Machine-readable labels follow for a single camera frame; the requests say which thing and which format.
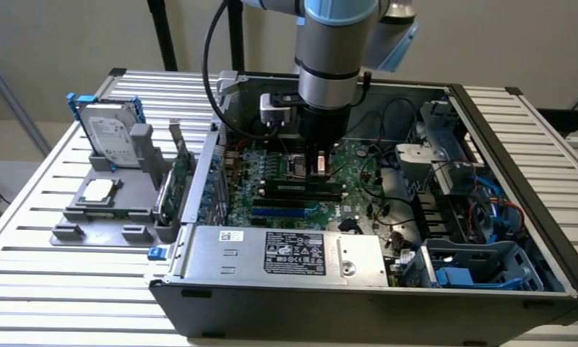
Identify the green RAM stick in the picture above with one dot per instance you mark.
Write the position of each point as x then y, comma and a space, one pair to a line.
303, 187

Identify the CPU socket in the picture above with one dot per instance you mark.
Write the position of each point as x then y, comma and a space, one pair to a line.
294, 160

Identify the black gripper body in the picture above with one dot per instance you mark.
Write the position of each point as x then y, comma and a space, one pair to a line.
324, 123

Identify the green graphics card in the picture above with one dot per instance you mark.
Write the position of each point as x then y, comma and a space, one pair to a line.
175, 180

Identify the open black PC case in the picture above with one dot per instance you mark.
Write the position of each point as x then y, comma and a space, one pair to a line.
356, 289

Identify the blue expansion slot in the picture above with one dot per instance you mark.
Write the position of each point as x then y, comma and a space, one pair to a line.
278, 211

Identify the blue plastic clip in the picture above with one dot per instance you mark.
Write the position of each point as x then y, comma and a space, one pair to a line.
158, 252

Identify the black stand pole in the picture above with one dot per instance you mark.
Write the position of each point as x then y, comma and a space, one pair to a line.
164, 34

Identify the grey parts rack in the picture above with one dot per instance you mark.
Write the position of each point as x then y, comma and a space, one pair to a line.
111, 202

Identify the blue drive caddy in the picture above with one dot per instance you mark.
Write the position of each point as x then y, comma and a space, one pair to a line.
455, 276

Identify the hard disk in blue frame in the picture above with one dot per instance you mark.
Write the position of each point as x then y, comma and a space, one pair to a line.
112, 133

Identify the green motherboard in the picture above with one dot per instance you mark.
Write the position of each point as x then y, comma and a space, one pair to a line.
290, 188

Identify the grey front drive bay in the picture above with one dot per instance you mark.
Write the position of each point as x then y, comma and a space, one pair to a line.
478, 264

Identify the metal disk bay cage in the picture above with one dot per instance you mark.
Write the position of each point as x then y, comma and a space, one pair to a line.
443, 144

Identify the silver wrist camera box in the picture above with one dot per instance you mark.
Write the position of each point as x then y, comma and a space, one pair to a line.
275, 106

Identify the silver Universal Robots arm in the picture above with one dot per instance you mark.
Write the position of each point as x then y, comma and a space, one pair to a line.
326, 50

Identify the black RAM slot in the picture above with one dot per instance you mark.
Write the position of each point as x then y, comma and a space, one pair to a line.
299, 197

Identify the silver power supply unit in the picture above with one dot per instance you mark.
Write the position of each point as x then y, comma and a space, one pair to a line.
290, 253

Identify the silver CPU chip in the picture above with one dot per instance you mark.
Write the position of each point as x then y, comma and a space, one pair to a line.
98, 189

